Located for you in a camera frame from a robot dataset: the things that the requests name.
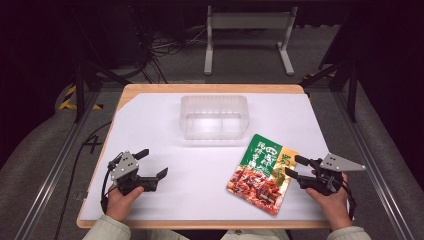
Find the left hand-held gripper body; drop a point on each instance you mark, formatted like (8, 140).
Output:
(125, 166)

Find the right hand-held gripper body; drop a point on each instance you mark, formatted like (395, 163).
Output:
(330, 173)

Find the green and red food packet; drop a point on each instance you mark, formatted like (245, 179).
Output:
(263, 175)

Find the clear plastic container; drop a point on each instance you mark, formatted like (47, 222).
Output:
(213, 116)

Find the person's right hand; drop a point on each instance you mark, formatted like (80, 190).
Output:
(331, 206)

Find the person's left hand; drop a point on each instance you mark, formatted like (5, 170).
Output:
(120, 203)

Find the person's light jacket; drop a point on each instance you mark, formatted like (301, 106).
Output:
(253, 235)

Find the yellow and black tape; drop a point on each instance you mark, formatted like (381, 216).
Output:
(68, 100)

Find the black metal stand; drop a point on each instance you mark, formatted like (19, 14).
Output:
(80, 86)
(350, 86)

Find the aluminium rail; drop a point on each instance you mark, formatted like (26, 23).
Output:
(370, 166)
(50, 180)

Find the white metal frame stand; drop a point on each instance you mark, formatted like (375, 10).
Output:
(250, 21)

